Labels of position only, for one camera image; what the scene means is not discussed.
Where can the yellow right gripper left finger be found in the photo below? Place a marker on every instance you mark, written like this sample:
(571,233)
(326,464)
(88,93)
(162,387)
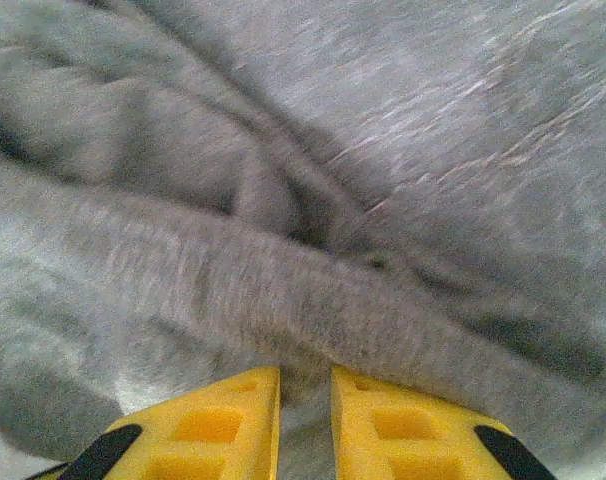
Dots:
(203,435)

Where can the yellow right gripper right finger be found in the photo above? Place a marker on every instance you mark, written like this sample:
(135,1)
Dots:
(408,440)

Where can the grey garment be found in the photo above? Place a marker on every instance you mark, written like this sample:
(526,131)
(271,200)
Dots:
(183,275)

